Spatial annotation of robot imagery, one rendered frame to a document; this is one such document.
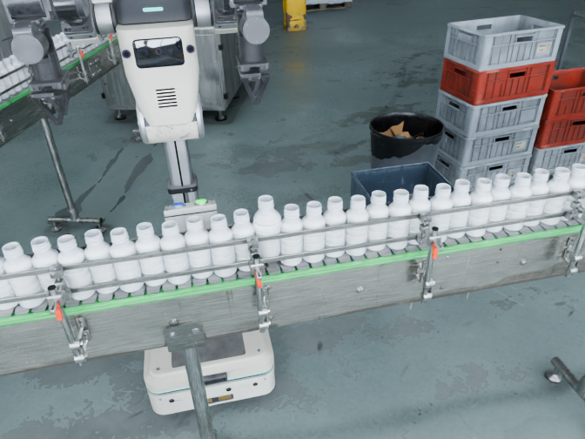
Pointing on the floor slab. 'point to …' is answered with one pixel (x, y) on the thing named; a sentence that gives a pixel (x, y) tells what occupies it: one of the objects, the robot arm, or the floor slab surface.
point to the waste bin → (406, 151)
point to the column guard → (294, 15)
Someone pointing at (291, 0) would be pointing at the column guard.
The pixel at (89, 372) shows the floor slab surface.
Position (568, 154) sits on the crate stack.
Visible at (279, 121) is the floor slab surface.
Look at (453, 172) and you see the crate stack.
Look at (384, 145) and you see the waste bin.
